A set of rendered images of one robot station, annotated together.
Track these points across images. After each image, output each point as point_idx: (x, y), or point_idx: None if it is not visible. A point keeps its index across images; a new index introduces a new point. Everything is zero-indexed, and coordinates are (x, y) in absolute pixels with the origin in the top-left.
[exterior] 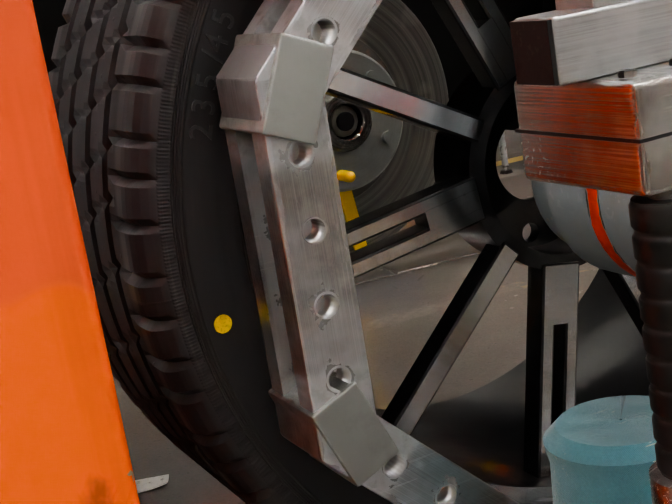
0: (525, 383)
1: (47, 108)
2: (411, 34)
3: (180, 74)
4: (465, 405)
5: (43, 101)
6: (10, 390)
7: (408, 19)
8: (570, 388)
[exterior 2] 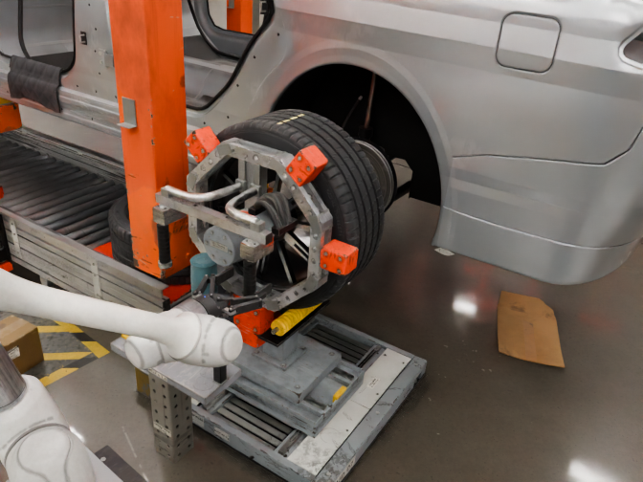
0: None
1: (153, 166)
2: (384, 172)
3: None
4: (296, 258)
5: (153, 165)
6: (146, 198)
7: (384, 168)
8: (263, 261)
